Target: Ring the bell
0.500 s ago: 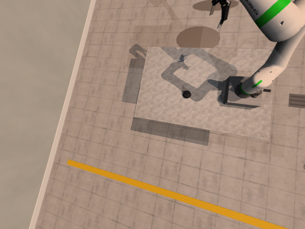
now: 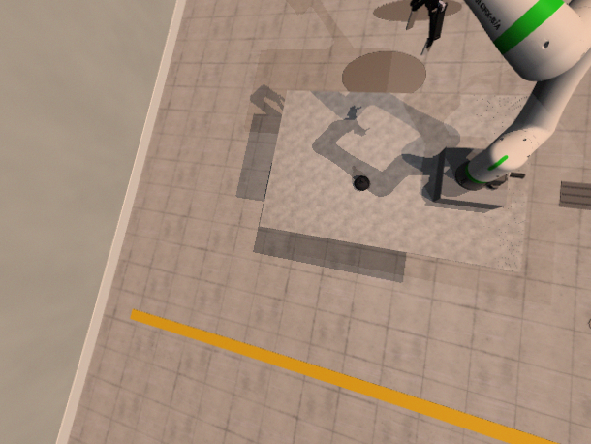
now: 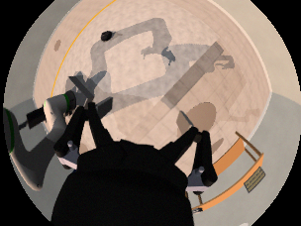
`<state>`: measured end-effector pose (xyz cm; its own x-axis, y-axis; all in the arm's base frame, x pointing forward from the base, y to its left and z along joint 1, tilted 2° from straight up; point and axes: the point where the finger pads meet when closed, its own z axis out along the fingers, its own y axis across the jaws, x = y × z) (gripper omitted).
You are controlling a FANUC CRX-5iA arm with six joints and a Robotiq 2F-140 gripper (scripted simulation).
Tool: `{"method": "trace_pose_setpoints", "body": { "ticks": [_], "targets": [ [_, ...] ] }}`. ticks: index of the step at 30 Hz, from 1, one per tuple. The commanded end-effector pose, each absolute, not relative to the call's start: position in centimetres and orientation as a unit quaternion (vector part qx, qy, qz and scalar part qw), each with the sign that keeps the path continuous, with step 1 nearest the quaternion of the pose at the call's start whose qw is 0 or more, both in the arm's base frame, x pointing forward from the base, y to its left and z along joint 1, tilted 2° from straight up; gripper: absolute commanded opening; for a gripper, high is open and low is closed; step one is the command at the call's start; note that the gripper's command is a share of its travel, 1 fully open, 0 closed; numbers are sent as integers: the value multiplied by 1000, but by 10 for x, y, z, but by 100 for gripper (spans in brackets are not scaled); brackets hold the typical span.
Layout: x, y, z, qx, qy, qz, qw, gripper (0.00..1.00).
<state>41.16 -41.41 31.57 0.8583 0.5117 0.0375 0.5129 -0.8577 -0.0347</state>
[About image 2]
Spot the black desk bell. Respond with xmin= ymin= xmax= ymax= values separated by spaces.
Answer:
xmin=355 ymin=175 xmax=370 ymax=191

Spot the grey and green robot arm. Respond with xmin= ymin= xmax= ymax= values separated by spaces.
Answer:
xmin=455 ymin=0 xmax=591 ymax=190

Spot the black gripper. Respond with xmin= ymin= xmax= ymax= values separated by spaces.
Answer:
xmin=406 ymin=0 xmax=448 ymax=56

